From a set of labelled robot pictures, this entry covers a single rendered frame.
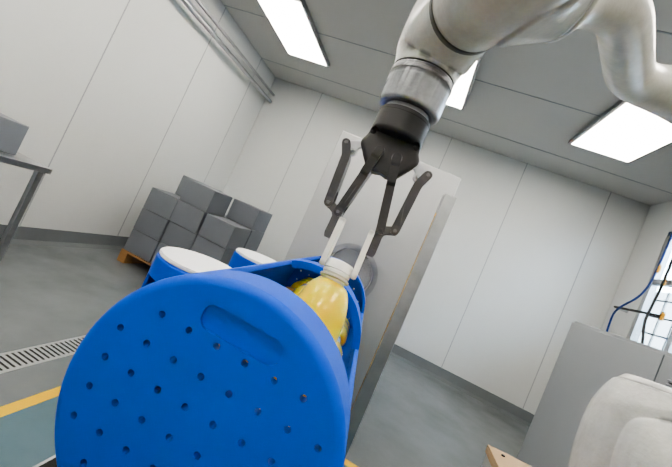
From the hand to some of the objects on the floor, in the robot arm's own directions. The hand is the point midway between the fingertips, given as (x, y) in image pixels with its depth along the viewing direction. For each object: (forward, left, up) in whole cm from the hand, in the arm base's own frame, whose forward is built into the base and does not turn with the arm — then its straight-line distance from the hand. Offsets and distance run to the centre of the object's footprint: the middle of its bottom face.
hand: (347, 248), depth 48 cm
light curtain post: (-14, -133, -127) cm, 184 cm away
